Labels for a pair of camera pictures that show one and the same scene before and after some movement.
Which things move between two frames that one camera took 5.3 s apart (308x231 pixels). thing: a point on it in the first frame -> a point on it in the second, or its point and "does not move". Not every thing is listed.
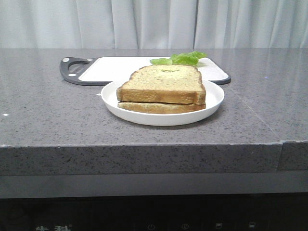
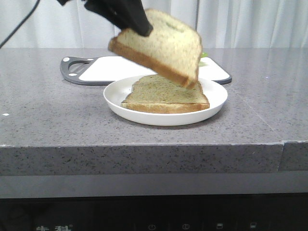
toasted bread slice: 173,83 -> 173,47
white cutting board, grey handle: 96,70 does not move
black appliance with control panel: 231,212 does not move
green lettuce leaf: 189,58 -> 203,55
